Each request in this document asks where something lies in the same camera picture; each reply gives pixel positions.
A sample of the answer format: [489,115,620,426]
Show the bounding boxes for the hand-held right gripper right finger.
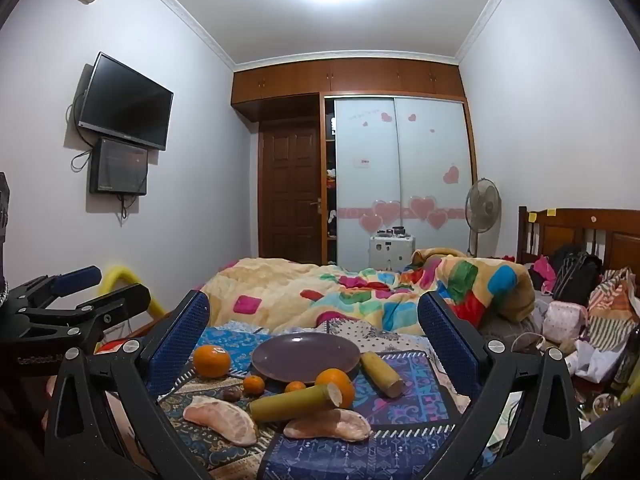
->
[417,290,586,480]

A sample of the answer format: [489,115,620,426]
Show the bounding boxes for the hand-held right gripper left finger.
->
[44,289,213,480]

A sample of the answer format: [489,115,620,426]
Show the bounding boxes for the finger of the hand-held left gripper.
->
[7,266,104,312]
[10,283,152,356]

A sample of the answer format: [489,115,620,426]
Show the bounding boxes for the large orange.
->
[193,345,232,379]
[315,368,356,409]

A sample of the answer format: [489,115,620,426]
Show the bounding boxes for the yellow sugarcane piece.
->
[361,351,405,397]

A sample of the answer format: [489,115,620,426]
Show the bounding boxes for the brown round plate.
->
[251,332,361,382]

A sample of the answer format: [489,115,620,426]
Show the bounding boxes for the green pear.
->
[248,382,342,422]

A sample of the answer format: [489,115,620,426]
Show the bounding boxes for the blue patchwork bed cloth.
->
[160,317,473,480]

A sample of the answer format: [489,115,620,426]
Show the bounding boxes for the white appliance box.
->
[369,235,417,272]

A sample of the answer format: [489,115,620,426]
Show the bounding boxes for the pink clothing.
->
[530,255,558,292]

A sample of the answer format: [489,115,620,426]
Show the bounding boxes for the small pink bag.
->
[542,300,588,343]

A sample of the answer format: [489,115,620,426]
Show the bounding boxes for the colourful checked blanket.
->
[200,247,536,333]

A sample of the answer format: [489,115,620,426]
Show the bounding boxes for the standing electric fan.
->
[465,178,502,258]

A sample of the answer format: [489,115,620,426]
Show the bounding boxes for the wooden bed headboard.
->
[517,206,640,291]

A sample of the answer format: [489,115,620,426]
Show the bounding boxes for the white plastic bag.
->
[575,337,626,381]

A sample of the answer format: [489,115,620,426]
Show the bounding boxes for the striped bag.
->
[587,267,640,346]

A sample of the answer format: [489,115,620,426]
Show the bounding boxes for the wooden wardrobe with glass doors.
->
[231,55,478,268]

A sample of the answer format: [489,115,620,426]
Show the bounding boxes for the brown wooden door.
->
[258,120,322,265]

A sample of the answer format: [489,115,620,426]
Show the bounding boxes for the small black wall monitor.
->
[90,137,149,197]

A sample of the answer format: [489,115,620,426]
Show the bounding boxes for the wall-mounted black television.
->
[77,51,174,152]

